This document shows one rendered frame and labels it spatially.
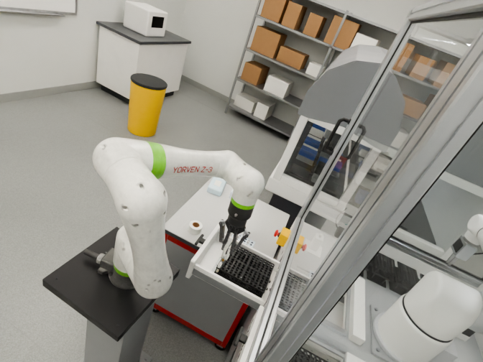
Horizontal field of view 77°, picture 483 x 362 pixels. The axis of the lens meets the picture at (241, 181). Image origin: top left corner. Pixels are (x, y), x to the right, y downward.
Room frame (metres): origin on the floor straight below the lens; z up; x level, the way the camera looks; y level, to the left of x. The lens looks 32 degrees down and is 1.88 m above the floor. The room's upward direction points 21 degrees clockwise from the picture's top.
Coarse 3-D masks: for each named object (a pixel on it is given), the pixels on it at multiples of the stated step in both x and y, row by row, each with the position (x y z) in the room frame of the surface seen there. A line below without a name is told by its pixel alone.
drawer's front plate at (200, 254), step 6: (216, 228) 1.07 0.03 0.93; (210, 234) 1.02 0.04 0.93; (216, 234) 1.08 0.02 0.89; (210, 240) 0.99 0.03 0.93; (204, 246) 0.94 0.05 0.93; (210, 246) 1.03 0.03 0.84; (198, 252) 0.89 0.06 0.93; (204, 252) 0.95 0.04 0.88; (198, 258) 0.88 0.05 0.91; (192, 264) 0.84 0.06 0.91; (192, 270) 0.84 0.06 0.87; (186, 276) 0.84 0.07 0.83
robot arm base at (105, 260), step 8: (112, 248) 0.81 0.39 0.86; (96, 256) 0.76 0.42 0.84; (104, 256) 0.76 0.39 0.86; (112, 256) 0.77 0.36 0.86; (104, 264) 0.74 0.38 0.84; (112, 264) 0.74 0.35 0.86; (104, 272) 0.73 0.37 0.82; (112, 272) 0.74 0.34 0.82; (112, 280) 0.71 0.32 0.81; (120, 280) 0.71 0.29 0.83; (128, 280) 0.72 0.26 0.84; (120, 288) 0.70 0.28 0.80; (128, 288) 0.71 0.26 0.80
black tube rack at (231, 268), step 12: (240, 252) 1.01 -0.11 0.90; (228, 264) 0.92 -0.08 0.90; (240, 264) 0.97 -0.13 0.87; (252, 264) 0.97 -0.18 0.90; (264, 264) 0.99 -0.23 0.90; (228, 276) 0.88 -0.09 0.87; (240, 276) 0.88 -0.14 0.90; (252, 276) 0.91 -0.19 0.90; (264, 276) 0.93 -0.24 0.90; (252, 288) 0.87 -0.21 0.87; (264, 288) 0.87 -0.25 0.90
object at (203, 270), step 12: (216, 240) 1.09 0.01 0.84; (228, 240) 1.08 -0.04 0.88; (216, 252) 1.02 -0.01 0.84; (252, 252) 1.06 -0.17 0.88; (204, 264) 0.93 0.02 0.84; (276, 264) 1.04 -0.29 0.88; (204, 276) 0.84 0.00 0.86; (216, 276) 0.84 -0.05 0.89; (228, 288) 0.83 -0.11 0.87; (240, 288) 0.83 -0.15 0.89; (240, 300) 0.82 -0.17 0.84; (252, 300) 0.81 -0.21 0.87; (264, 300) 0.81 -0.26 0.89
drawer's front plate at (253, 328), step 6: (258, 312) 0.72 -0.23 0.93; (252, 318) 0.76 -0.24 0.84; (258, 318) 0.70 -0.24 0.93; (252, 324) 0.69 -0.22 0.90; (258, 324) 0.68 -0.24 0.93; (252, 330) 0.65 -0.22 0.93; (252, 336) 0.63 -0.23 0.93; (246, 342) 0.61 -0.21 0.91; (246, 348) 0.58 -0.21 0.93; (240, 354) 0.58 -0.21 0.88; (246, 354) 0.56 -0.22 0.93; (240, 360) 0.54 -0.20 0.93
